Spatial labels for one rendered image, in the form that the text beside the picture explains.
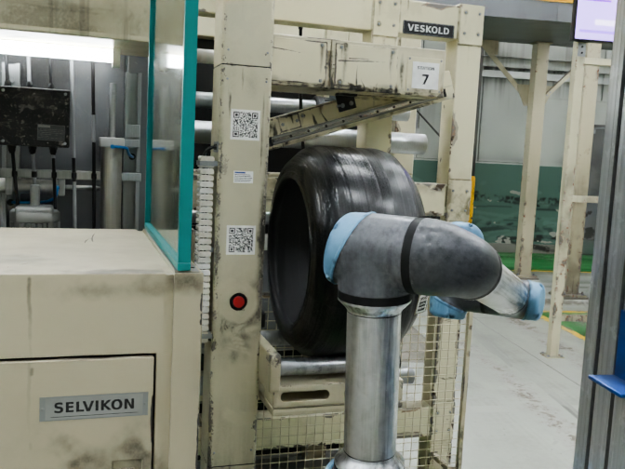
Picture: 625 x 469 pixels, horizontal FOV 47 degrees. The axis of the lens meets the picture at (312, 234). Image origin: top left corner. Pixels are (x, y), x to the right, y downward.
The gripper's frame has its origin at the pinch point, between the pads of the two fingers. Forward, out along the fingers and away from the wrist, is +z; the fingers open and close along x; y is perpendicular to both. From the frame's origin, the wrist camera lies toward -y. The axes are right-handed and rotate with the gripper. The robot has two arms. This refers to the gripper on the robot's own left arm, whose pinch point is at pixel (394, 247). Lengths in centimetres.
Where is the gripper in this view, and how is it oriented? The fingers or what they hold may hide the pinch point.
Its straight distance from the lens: 176.4
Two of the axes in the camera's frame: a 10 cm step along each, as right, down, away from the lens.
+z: -3.1, -0.1, 9.5
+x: -9.5, 0.0, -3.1
